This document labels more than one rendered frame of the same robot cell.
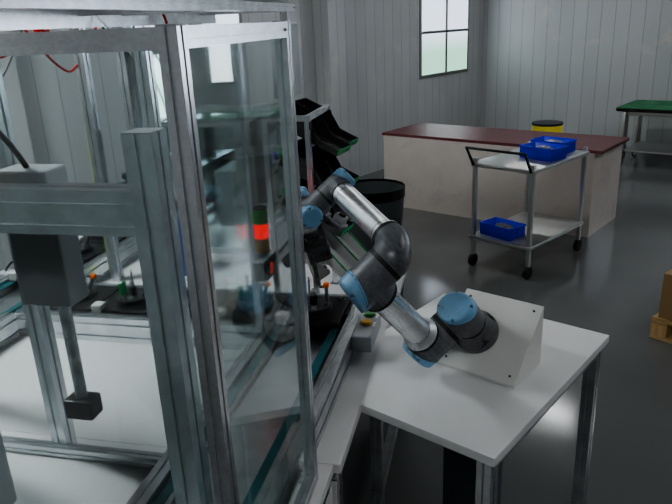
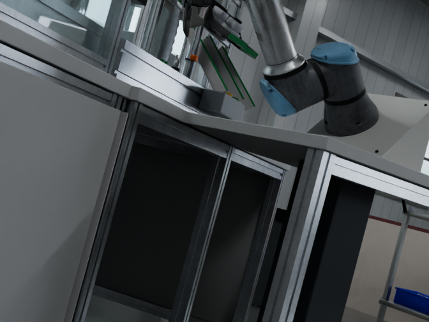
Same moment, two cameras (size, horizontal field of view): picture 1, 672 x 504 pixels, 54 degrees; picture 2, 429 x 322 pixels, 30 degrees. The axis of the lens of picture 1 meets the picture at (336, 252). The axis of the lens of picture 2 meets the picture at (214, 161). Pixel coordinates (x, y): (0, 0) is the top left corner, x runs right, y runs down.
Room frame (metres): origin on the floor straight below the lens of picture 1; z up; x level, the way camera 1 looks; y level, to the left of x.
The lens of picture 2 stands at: (-0.21, -0.35, 0.69)
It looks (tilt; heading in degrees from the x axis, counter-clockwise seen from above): 2 degrees up; 6
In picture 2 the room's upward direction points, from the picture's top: 15 degrees clockwise
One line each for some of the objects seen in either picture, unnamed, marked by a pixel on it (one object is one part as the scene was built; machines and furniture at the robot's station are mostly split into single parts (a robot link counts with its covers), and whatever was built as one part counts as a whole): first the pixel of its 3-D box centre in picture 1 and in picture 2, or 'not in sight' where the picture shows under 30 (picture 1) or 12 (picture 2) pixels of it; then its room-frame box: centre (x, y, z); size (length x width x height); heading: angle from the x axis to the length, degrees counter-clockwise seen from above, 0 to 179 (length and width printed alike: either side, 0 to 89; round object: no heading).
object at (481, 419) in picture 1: (463, 360); (326, 161); (2.05, -0.43, 0.84); 0.90 x 0.70 x 0.03; 139
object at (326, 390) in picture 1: (338, 359); (179, 94); (1.97, 0.01, 0.91); 0.89 x 0.06 x 0.11; 167
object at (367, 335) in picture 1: (366, 330); (222, 106); (2.14, -0.10, 0.93); 0.21 x 0.07 x 0.06; 167
